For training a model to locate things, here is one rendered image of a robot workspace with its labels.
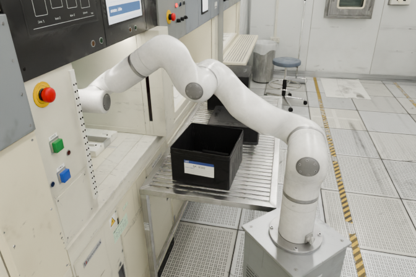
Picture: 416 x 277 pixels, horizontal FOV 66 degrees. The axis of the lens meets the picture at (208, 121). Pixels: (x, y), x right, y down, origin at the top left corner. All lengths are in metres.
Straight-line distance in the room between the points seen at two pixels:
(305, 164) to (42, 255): 0.77
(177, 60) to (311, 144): 0.46
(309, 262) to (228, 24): 3.61
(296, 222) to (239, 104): 0.46
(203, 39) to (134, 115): 1.45
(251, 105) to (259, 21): 4.59
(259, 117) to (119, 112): 0.91
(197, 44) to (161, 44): 1.98
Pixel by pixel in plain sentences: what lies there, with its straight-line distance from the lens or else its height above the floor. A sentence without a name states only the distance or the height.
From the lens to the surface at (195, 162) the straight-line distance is 1.41.
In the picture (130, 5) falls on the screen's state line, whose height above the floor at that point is 1.52.
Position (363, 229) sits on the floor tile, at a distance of 2.58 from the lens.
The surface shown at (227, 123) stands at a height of 0.86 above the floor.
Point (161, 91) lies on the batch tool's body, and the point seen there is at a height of 1.11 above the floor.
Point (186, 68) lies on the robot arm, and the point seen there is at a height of 1.38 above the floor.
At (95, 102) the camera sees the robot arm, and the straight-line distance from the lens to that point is 1.18.
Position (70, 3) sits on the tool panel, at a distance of 1.03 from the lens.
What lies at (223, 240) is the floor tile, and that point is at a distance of 2.29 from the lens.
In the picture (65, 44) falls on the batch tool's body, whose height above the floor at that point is 1.45.
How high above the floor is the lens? 1.63
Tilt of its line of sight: 25 degrees down
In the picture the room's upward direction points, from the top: 1 degrees counter-clockwise
